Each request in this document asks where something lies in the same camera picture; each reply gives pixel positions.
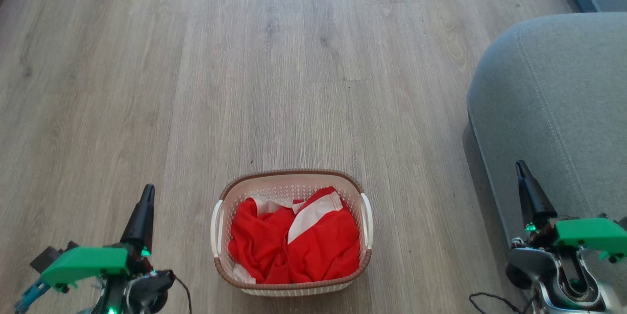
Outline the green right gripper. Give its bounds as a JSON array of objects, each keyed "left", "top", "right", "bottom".
[{"left": 515, "top": 160, "right": 627, "bottom": 262}]

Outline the white plastic laundry basket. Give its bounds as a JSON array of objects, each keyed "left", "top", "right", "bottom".
[{"left": 211, "top": 169, "right": 374, "bottom": 297}]

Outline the red and white cloth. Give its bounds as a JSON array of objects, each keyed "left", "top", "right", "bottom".
[{"left": 228, "top": 187, "right": 361, "bottom": 285}]

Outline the grey and yellow sofa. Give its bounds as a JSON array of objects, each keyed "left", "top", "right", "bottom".
[{"left": 466, "top": 0, "right": 627, "bottom": 314}]

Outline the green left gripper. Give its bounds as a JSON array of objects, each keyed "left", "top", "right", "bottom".
[{"left": 41, "top": 184, "right": 156, "bottom": 289}]

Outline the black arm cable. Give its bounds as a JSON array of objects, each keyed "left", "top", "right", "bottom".
[
  {"left": 469, "top": 292, "right": 526, "bottom": 314},
  {"left": 173, "top": 275, "right": 193, "bottom": 314}
]

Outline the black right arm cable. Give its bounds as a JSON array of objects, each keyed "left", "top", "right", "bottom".
[{"left": 469, "top": 292, "right": 526, "bottom": 314}]

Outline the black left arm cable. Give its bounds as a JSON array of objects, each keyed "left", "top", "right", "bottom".
[{"left": 173, "top": 275, "right": 193, "bottom": 314}]

